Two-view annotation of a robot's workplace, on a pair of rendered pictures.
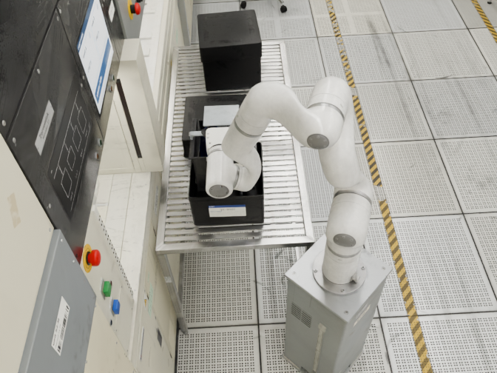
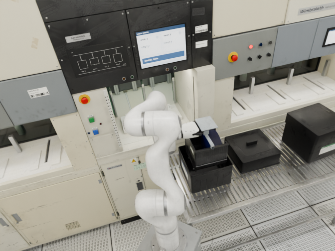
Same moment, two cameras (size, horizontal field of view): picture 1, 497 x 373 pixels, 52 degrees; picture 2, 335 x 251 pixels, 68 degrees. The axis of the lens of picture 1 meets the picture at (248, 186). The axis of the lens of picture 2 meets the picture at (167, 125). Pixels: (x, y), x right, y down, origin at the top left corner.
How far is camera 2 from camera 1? 1.34 m
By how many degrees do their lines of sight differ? 55
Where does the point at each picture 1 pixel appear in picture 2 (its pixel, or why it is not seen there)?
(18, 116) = (58, 22)
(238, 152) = not seen: hidden behind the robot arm
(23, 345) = (13, 76)
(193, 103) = (254, 132)
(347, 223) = (139, 195)
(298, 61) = not seen: outside the picture
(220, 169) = not seen: hidden behind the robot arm
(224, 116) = (205, 124)
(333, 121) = (131, 120)
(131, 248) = (149, 141)
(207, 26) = (311, 109)
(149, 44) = (289, 101)
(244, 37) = (315, 127)
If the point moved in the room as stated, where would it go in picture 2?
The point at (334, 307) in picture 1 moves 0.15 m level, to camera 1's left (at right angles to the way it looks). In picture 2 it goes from (142, 244) to (137, 220)
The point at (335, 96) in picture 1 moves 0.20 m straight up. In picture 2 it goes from (152, 116) to (144, 67)
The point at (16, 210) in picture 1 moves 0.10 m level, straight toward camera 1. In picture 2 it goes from (36, 44) to (17, 51)
